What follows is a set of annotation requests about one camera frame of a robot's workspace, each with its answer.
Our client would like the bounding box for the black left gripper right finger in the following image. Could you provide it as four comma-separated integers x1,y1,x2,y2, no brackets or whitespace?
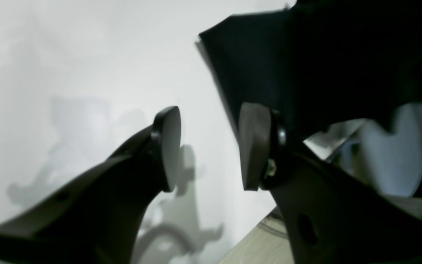
239,103,422,264

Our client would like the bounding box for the office chair base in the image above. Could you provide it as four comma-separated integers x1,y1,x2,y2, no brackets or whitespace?
328,103,422,198

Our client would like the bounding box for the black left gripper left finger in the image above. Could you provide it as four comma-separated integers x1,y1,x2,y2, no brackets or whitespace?
0,106,181,264

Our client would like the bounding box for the black t-shirt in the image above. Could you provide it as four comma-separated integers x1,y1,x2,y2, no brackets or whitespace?
199,0,422,139

